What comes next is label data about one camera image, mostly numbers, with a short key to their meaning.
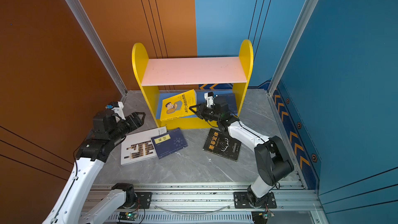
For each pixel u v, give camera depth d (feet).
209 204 2.39
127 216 2.33
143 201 2.41
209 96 2.56
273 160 1.51
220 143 3.00
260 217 2.31
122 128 1.94
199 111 2.37
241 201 2.38
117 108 2.07
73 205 1.30
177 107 2.72
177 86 2.29
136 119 2.10
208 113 2.38
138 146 2.92
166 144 2.92
